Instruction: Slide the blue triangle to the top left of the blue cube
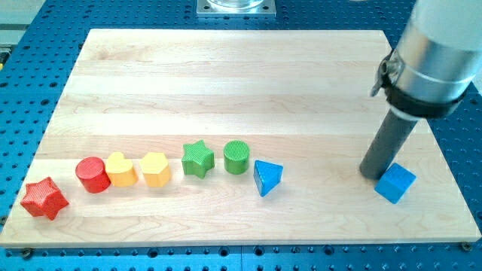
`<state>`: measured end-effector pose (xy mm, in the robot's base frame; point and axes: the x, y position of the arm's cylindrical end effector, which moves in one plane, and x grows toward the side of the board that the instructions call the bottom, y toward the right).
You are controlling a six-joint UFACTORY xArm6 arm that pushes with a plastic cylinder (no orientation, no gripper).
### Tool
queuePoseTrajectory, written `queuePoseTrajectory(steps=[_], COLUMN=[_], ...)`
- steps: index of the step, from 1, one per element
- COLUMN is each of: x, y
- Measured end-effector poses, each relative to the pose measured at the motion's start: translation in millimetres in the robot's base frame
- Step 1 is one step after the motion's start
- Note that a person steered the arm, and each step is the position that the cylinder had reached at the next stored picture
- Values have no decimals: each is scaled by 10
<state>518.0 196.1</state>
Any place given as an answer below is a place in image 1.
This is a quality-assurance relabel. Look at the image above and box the blue triangle block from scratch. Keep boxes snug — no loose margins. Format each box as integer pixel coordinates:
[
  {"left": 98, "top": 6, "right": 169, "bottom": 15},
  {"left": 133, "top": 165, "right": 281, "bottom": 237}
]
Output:
[{"left": 253, "top": 160, "right": 283, "bottom": 197}]

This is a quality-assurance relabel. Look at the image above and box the green cylinder block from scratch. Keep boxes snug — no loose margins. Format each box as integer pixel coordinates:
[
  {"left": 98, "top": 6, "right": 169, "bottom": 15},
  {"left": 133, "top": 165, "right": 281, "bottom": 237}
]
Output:
[{"left": 223, "top": 140, "right": 250, "bottom": 175}]

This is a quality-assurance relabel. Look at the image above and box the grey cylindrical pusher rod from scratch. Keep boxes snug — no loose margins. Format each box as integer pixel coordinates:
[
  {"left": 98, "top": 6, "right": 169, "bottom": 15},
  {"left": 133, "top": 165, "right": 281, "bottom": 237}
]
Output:
[{"left": 359, "top": 110, "right": 418, "bottom": 180}]

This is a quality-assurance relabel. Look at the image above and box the red cylinder block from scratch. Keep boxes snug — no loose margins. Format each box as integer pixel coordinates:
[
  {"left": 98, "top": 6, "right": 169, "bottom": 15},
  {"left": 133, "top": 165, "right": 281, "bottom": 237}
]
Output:
[{"left": 75, "top": 157, "right": 111, "bottom": 193}]

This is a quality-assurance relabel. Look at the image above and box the green star block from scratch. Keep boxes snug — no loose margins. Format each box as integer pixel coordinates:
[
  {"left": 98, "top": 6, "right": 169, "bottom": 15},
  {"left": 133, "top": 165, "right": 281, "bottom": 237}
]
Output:
[{"left": 182, "top": 140, "right": 215, "bottom": 179}]

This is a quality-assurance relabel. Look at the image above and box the wooden board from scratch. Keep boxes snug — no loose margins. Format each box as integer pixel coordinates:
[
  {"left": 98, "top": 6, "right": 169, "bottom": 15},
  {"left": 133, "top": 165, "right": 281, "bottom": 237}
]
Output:
[{"left": 1, "top": 29, "right": 480, "bottom": 248}]

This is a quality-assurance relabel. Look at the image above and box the blue cube block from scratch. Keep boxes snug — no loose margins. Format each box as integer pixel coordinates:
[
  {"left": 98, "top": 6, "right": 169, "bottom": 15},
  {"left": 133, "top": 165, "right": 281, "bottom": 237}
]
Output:
[{"left": 374, "top": 163, "right": 416, "bottom": 204}]

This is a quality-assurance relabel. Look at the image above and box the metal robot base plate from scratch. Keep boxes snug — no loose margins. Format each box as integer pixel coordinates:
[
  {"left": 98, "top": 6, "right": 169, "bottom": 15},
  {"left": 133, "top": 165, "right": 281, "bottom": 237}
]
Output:
[{"left": 196, "top": 0, "right": 276, "bottom": 17}]

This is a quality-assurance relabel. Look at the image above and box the red star block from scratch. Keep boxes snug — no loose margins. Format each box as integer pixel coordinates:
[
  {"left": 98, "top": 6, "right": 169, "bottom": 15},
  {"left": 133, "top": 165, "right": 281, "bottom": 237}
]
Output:
[{"left": 20, "top": 177, "right": 69, "bottom": 221}]

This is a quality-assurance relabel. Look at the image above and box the yellow hexagon block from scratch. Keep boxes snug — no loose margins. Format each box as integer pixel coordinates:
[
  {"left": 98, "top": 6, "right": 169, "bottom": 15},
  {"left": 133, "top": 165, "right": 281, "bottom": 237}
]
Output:
[{"left": 140, "top": 152, "right": 172, "bottom": 187}]

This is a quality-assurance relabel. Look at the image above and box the blue perforated table plate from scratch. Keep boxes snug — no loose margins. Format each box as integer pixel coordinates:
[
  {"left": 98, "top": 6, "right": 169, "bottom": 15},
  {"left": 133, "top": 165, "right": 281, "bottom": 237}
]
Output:
[{"left": 1, "top": 0, "right": 481, "bottom": 270}]

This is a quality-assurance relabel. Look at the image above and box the yellow heart block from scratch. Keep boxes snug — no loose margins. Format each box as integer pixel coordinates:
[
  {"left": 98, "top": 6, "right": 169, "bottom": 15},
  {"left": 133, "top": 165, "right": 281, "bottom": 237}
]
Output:
[{"left": 105, "top": 152, "right": 139, "bottom": 187}]

